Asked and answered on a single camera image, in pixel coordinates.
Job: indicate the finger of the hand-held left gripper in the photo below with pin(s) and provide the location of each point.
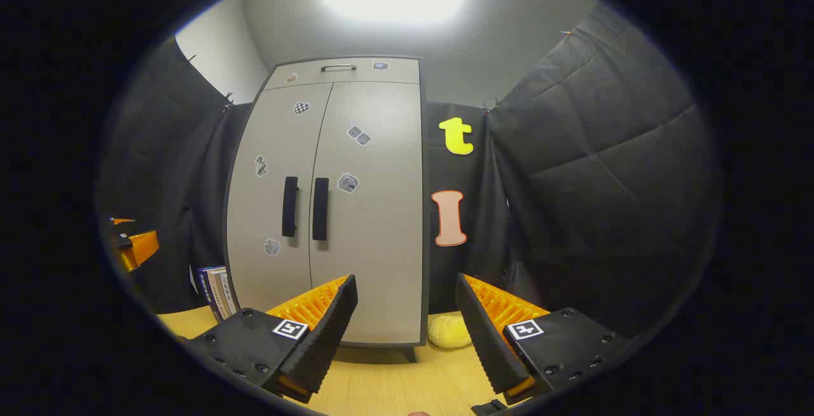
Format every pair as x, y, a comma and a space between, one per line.
143, 247
122, 221

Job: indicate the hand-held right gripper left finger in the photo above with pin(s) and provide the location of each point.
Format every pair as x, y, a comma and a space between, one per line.
331, 324

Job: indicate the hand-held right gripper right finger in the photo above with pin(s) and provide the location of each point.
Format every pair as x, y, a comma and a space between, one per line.
483, 333

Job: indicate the grey cabinet door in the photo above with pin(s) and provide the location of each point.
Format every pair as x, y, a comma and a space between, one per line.
267, 206
375, 244

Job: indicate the grey double-door shoe cabinet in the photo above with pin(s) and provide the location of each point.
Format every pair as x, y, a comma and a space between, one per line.
425, 244

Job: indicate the grey cabinet drawer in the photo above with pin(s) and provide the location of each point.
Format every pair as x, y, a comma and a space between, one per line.
394, 74

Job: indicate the yellow sponge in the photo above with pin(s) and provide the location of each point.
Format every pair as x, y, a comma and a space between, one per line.
448, 332

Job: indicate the blue and white box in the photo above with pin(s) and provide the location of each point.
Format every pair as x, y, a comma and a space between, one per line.
217, 292

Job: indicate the black backdrop cloth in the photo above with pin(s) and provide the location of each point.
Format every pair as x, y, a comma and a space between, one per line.
604, 180

